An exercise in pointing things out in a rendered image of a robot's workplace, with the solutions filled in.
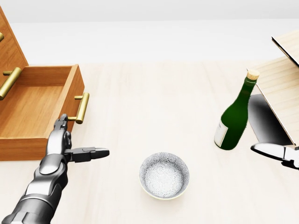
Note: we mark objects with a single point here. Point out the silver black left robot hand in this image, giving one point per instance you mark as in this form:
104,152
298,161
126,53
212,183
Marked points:
56,142

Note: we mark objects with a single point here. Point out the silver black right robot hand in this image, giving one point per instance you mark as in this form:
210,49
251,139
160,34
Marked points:
285,154

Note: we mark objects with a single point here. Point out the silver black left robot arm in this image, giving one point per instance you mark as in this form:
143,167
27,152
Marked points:
44,186

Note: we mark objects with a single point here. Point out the open wooden drawer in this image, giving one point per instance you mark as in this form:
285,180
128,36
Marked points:
35,105

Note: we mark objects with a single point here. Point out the closed wooden drawer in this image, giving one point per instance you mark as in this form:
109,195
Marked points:
8,64

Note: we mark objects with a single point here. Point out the wooden cabinet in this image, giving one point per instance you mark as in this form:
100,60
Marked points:
17,50

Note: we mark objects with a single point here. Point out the green glass bottle with cork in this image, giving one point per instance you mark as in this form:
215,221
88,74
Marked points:
234,116

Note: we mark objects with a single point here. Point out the pale wooden stand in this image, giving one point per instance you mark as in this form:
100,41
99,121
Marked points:
278,79

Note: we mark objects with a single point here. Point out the grey patterned bowl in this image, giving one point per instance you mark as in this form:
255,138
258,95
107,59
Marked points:
164,176

